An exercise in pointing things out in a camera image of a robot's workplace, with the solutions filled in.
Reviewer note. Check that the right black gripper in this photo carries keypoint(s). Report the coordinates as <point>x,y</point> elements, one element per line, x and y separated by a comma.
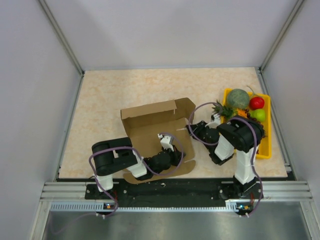
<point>197,128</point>

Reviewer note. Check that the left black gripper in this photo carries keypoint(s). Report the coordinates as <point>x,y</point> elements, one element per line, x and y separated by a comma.
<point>176,154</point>

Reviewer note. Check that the brown cardboard box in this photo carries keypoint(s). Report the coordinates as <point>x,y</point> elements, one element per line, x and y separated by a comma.
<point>143,123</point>

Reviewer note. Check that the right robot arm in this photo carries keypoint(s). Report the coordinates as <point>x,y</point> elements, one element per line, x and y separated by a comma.
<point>239,137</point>

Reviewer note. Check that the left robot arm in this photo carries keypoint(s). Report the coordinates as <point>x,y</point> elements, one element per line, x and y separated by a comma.
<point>111,156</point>

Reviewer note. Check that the toy pineapple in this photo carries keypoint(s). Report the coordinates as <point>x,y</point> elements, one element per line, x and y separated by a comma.
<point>224,111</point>

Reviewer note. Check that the dark purple grape bunch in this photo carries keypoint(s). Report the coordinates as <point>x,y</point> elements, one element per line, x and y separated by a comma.
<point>250,115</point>

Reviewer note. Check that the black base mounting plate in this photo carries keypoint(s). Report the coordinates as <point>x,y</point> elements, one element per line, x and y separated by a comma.
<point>167,193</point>

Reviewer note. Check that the green netted melon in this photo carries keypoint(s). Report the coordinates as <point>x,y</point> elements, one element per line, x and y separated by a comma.
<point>237,98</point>

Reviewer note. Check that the green apple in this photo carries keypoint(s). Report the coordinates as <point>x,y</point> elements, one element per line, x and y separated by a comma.
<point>258,114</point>

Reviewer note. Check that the red apple at back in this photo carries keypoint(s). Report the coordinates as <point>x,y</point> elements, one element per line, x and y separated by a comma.
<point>256,103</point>

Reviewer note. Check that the yellow plastic fruit tray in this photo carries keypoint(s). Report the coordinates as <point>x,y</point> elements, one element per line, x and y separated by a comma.
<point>264,151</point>

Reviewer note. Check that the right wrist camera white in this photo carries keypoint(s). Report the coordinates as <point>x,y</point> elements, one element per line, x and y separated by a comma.
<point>215,121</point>

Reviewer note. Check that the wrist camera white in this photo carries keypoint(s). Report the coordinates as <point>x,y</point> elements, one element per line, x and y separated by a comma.
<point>215,121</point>
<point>166,141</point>

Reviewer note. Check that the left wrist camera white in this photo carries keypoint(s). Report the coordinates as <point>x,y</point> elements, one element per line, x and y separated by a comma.
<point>166,141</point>

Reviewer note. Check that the aluminium frame rail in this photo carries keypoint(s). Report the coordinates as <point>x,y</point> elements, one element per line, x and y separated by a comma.
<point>59,198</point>

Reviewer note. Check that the left aluminium corner post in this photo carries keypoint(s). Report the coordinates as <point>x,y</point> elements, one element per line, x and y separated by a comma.
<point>60,36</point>

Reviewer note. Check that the aluminium corner post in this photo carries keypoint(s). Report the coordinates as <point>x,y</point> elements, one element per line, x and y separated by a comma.
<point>298,6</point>
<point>60,36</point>

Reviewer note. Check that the right aluminium corner post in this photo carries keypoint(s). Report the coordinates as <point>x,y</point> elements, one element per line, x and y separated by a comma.
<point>298,6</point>

